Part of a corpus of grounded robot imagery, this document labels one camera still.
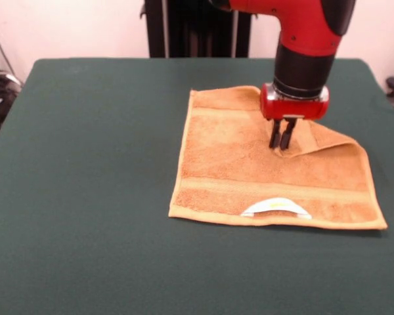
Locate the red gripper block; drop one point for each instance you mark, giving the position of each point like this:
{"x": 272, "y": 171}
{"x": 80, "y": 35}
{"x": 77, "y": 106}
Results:
{"x": 295, "y": 108}

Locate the tan terry towel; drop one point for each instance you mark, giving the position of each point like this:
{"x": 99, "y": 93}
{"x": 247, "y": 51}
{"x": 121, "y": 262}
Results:
{"x": 233, "y": 164}

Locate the dark green table cloth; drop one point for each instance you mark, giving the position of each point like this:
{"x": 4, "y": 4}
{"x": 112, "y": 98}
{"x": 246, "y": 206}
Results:
{"x": 85, "y": 213}

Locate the black pedestal column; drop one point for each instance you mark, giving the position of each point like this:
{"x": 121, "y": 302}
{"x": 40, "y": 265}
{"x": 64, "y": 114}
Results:
{"x": 200, "y": 29}

